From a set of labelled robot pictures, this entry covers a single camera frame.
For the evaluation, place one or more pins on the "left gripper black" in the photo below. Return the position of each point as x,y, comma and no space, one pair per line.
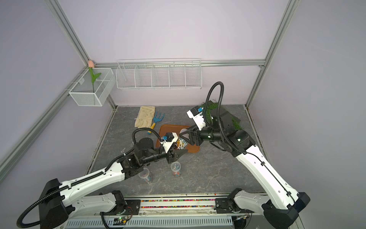
175,156

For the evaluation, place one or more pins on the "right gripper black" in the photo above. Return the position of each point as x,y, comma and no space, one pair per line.
193,132

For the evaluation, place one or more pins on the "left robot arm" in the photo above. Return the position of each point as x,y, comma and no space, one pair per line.
61,201

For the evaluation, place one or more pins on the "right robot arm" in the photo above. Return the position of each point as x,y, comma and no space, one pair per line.
282,205

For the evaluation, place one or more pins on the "middle clear candy jar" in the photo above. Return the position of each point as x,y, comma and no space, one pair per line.
176,169

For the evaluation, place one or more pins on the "left clear plastic jar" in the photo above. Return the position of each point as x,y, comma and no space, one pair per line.
146,175

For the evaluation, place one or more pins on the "brown wooden tray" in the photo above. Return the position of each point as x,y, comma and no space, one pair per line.
176,128

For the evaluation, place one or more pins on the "blue yellow garden rake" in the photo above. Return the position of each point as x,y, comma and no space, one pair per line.
157,118

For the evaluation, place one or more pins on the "green artificial grass mat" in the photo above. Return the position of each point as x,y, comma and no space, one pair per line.
209,110

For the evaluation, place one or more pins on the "cream work glove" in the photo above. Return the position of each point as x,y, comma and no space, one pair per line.
145,117

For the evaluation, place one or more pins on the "pink artificial tulip flower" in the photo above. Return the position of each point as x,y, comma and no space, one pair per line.
94,76

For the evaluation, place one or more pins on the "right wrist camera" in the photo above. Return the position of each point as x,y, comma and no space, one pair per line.
196,114

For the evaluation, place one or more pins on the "white wire wall rack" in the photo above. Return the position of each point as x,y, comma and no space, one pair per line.
176,73

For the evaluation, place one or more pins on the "white mesh wall basket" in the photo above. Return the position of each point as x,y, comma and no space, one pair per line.
83,94

